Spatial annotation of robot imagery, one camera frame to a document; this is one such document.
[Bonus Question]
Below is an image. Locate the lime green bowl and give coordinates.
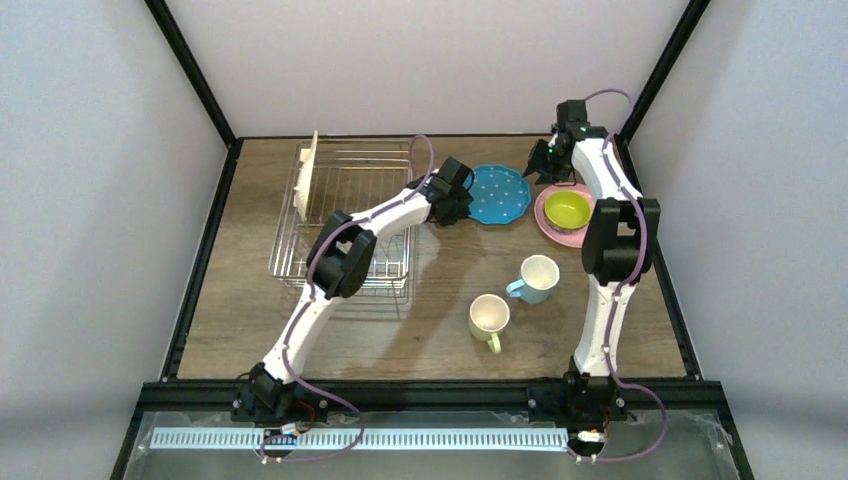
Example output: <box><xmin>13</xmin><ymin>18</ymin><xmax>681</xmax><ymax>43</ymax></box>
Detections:
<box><xmin>543</xmin><ymin>190</ymin><xmax>592</xmax><ymax>231</ymax></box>

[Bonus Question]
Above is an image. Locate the teal polka dot plate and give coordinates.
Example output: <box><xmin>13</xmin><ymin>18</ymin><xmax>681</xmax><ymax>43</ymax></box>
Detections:
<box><xmin>463</xmin><ymin>164</ymin><xmax>532</xmax><ymax>225</ymax></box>

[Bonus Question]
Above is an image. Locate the pink round plate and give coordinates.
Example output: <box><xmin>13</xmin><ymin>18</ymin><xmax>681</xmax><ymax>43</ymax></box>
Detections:
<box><xmin>533</xmin><ymin>184</ymin><xmax>594</xmax><ymax>249</ymax></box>

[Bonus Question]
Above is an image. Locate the metal wire dish rack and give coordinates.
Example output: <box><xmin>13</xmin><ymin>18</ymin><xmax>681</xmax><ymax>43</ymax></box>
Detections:
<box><xmin>268</xmin><ymin>135</ymin><xmax>415</xmax><ymax>296</ymax></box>

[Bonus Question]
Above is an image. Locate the light blue mug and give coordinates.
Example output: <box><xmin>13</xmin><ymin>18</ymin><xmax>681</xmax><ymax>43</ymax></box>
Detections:
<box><xmin>505</xmin><ymin>255</ymin><xmax>560</xmax><ymax>304</ymax></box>

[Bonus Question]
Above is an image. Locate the bamboo pattern square plate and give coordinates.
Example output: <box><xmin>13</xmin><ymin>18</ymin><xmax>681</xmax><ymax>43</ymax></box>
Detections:
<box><xmin>292</xmin><ymin>130</ymin><xmax>319</xmax><ymax>222</ymax></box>

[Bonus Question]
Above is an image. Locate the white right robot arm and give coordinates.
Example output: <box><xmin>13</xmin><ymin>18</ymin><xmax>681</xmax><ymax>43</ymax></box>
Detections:
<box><xmin>524</xmin><ymin>99</ymin><xmax>661</xmax><ymax>390</ymax></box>

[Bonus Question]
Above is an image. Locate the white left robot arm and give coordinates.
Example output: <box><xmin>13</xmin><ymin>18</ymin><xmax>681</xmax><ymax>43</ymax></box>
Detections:
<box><xmin>249</xmin><ymin>157</ymin><xmax>474</xmax><ymax>410</ymax></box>

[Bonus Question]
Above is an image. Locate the pale green mug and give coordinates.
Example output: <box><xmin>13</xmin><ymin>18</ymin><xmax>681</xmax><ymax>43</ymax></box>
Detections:
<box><xmin>468</xmin><ymin>294</ymin><xmax>511</xmax><ymax>354</ymax></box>

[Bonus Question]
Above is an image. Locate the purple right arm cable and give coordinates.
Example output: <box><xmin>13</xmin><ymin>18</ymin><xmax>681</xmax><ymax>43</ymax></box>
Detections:
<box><xmin>566</xmin><ymin>88</ymin><xmax>670</xmax><ymax>465</ymax></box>

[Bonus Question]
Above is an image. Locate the black aluminium frame rail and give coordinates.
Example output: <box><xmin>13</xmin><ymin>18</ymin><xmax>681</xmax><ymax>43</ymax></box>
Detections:
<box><xmin>111</xmin><ymin>378</ymin><xmax>754</xmax><ymax>479</ymax></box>

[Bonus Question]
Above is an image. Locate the white slotted cable duct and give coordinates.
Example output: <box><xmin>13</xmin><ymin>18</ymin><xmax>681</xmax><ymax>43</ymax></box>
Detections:
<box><xmin>147</xmin><ymin>427</ymin><xmax>568</xmax><ymax>452</ymax></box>

